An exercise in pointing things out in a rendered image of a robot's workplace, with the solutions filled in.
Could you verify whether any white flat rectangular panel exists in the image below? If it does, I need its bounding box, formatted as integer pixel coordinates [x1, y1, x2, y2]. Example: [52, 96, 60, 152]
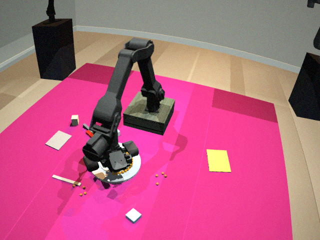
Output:
[45, 130, 72, 151]

